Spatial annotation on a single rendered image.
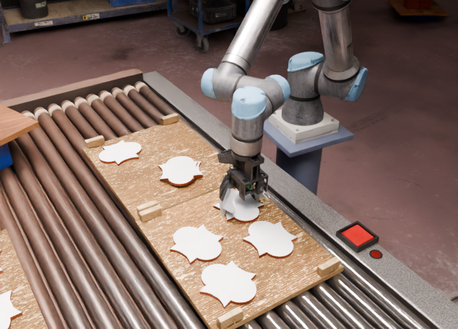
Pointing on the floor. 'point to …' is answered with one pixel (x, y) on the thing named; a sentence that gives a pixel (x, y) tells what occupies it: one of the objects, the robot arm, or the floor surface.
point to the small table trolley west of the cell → (198, 26)
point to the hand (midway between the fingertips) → (238, 205)
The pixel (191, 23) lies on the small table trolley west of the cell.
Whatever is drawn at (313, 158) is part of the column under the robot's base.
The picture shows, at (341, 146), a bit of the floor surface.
